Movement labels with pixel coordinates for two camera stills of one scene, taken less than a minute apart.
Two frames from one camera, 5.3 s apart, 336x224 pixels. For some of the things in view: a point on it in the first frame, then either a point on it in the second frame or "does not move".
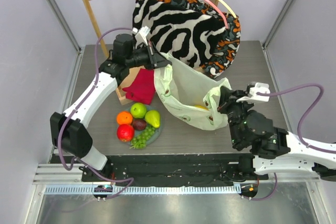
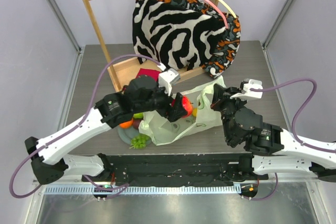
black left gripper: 160,61 → 172,113
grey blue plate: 158,130 → 127,135
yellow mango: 202,107 → 195,112
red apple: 125,132 → 187,105
